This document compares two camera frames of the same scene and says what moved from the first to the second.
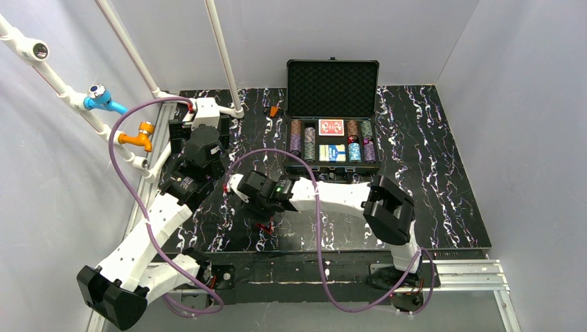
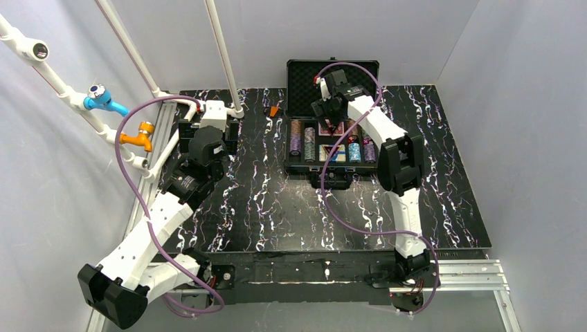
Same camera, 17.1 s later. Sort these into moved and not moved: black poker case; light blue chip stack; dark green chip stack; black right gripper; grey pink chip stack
Moved: black right gripper
Not moved: black poker case; grey pink chip stack; dark green chip stack; light blue chip stack
